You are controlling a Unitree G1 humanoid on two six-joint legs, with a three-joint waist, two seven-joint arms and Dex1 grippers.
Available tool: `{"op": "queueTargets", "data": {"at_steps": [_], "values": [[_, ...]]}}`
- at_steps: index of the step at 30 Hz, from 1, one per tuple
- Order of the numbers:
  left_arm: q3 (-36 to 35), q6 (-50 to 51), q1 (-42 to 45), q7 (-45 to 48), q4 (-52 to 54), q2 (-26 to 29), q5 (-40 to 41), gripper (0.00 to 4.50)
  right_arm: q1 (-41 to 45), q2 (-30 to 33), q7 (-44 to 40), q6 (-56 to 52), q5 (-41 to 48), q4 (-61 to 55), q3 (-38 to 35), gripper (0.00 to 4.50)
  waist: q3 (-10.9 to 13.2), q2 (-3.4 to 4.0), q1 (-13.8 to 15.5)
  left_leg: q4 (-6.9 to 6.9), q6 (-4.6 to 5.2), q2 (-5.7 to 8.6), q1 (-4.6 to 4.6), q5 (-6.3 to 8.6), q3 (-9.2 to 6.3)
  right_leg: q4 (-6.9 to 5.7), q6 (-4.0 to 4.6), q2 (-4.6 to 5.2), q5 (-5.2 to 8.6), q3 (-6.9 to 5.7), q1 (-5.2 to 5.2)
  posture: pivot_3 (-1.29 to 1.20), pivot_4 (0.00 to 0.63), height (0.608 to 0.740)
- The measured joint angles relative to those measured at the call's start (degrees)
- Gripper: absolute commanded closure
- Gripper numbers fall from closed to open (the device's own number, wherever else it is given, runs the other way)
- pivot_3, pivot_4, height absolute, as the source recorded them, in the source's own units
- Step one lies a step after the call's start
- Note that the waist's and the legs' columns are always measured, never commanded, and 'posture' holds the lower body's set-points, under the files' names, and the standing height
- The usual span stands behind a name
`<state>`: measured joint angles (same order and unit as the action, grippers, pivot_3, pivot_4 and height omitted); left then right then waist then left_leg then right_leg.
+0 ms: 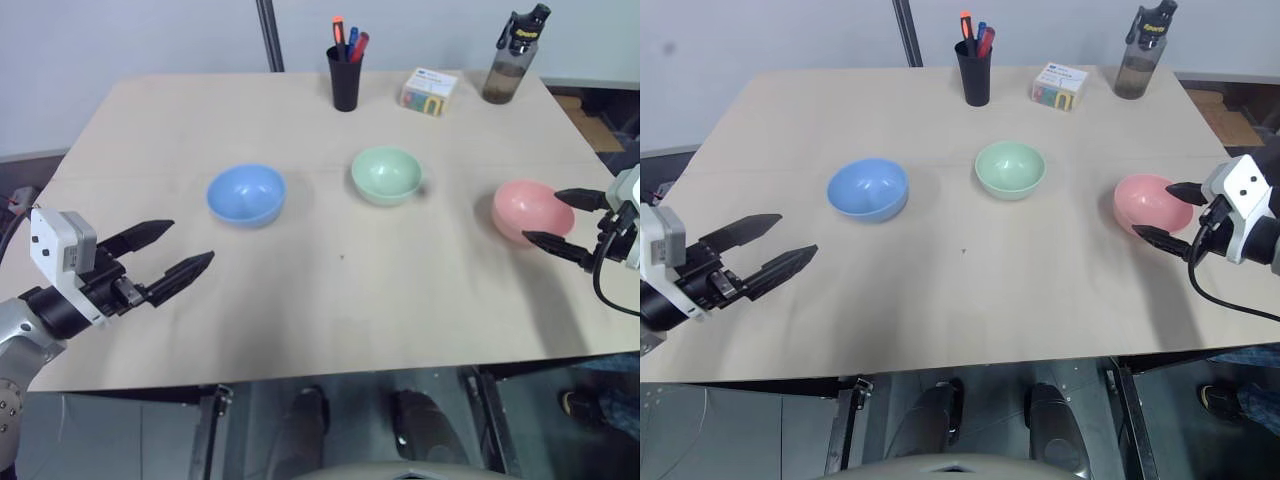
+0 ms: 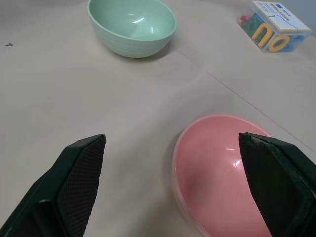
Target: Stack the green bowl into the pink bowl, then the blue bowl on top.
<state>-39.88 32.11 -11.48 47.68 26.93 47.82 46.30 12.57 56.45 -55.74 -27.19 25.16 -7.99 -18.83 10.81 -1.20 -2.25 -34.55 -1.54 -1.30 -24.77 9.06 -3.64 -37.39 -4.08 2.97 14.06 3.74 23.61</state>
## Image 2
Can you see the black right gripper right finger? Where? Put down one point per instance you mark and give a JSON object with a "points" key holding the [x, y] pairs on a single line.
{"points": [[279, 182]]}

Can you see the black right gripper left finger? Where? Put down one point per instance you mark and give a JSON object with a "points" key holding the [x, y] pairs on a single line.
{"points": [[61, 187]]}

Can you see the pink red bowl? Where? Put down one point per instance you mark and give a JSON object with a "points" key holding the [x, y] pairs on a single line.
{"points": [[212, 177]]}

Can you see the small dark screw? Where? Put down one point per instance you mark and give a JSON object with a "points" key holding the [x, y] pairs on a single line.
{"points": [[9, 44]]}

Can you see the clear box of letter magnets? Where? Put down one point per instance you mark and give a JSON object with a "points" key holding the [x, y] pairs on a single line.
{"points": [[272, 27]]}

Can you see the mint green bowl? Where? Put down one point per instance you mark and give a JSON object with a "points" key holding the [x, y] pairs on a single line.
{"points": [[133, 24]]}

